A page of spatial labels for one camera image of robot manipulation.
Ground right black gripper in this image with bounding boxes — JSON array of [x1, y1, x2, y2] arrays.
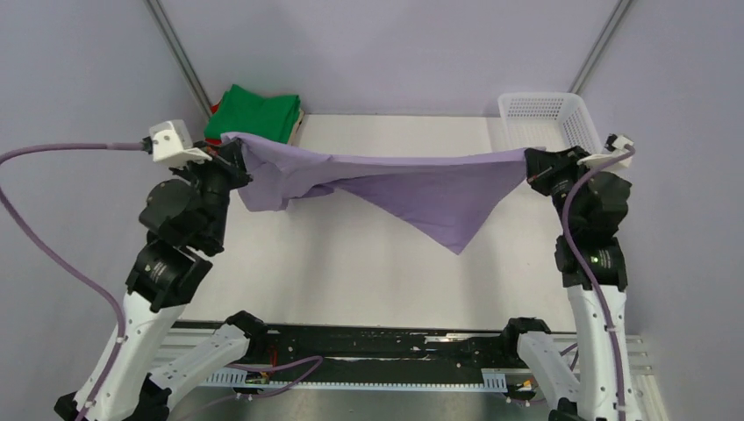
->
[[526, 145, 602, 235]]

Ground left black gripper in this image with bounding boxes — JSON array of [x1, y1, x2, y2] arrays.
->
[[171, 137, 255, 247]]

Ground purple t shirt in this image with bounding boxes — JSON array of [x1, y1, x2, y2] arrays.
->
[[221, 132, 526, 254]]

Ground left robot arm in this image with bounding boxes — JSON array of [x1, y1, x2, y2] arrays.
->
[[54, 140, 269, 420]]

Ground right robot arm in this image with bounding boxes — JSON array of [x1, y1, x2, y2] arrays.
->
[[500, 146, 643, 420]]

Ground white plastic basket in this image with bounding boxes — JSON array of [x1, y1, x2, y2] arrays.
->
[[497, 92, 603, 153]]

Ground green folded t shirt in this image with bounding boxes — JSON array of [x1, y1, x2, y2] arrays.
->
[[216, 84, 302, 144]]

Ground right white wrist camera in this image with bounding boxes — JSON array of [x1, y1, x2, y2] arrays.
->
[[578, 134, 635, 172]]

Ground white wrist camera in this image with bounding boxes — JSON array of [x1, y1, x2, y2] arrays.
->
[[148, 119, 211, 168], [578, 134, 635, 172]]

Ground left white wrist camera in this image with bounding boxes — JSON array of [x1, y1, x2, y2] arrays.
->
[[148, 119, 211, 168]]

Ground right corner metal post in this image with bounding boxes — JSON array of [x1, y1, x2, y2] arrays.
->
[[569, 0, 634, 96]]

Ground corner metal post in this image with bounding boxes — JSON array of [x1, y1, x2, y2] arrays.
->
[[143, 0, 212, 121], [569, 0, 634, 96]]

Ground left corner metal post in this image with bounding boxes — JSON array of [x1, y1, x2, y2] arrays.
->
[[143, 0, 212, 121]]

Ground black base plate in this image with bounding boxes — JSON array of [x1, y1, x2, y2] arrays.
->
[[240, 325, 525, 383]]

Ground white cable duct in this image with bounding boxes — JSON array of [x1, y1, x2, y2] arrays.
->
[[200, 368, 508, 394]]

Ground aluminium frame rail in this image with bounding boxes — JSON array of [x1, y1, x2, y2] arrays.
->
[[145, 326, 669, 421]]

